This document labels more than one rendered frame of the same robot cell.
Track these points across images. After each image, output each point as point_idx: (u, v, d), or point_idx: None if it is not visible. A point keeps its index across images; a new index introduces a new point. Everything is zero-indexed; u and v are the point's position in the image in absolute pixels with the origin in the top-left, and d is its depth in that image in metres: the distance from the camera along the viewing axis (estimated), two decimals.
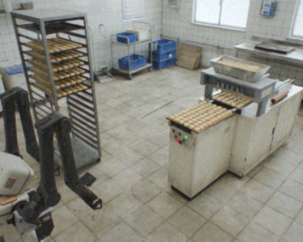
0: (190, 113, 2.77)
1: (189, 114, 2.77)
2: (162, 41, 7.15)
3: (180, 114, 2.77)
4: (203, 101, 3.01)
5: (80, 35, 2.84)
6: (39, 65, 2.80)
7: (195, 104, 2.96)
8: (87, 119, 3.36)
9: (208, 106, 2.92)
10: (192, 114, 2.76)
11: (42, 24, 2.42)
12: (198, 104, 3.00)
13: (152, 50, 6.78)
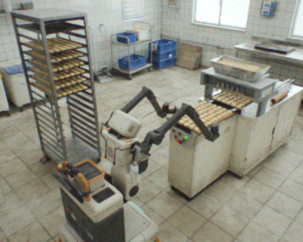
0: None
1: None
2: (162, 41, 7.15)
3: None
4: (203, 101, 3.01)
5: (80, 35, 2.84)
6: (39, 65, 2.80)
7: (195, 104, 2.96)
8: (87, 119, 3.36)
9: (208, 106, 2.92)
10: None
11: (42, 24, 2.42)
12: (198, 104, 3.00)
13: (152, 50, 6.78)
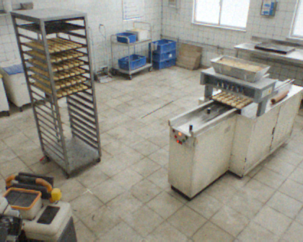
0: None
1: None
2: (162, 41, 7.15)
3: None
4: None
5: (80, 35, 2.84)
6: (39, 65, 2.80)
7: None
8: (87, 119, 3.36)
9: None
10: None
11: (42, 24, 2.42)
12: None
13: (152, 50, 6.78)
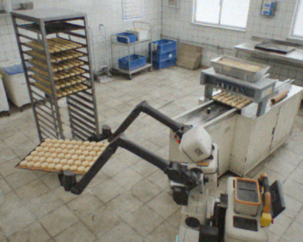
0: (70, 160, 1.97)
1: (71, 160, 1.97)
2: (162, 41, 7.15)
3: (75, 166, 1.90)
4: (25, 163, 1.98)
5: (80, 35, 2.84)
6: (39, 65, 2.80)
7: (37, 166, 1.94)
8: (87, 119, 3.36)
9: (40, 155, 2.07)
10: (71, 157, 2.00)
11: (42, 24, 2.42)
12: (31, 166, 1.97)
13: (152, 50, 6.78)
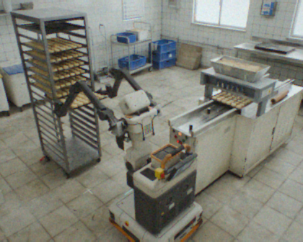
0: None
1: None
2: (162, 41, 7.15)
3: None
4: None
5: (80, 35, 2.84)
6: (39, 65, 2.80)
7: None
8: (87, 119, 3.36)
9: None
10: (74, 97, 2.85)
11: (42, 24, 2.42)
12: (51, 97, 2.95)
13: (152, 50, 6.78)
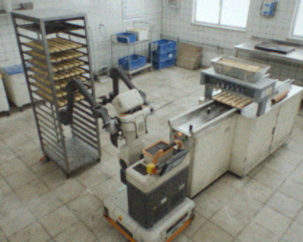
0: None
1: None
2: (162, 41, 7.15)
3: (58, 99, 2.94)
4: (39, 91, 3.17)
5: (80, 35, 2.84)
6: (39, 65, 2.80)
7: (42, 93, 3.09)
8: (87, 119, 3.36)
9: None
10: None
11: (42, 24, 2.42)
12: (40, 93, 3.14)
13: (152, 50, 6.78)
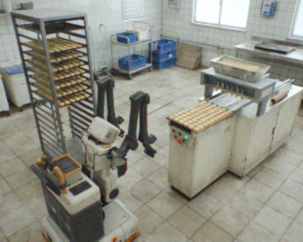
0: None
1: None
2: (162, 41, 7.15)
3: (57, 99, 2.94)
4: (39, 91, 3.17)
5: (80, 35, 2.84)
6: (39, 65, 2.80)
7: (42, 93, 3.09)
8: (87, 119, 3.36)
9: None
10: None
11: (42, 24, 2.42)
12: (40, 93, 3.14)
13: (152, 50, 6.78)
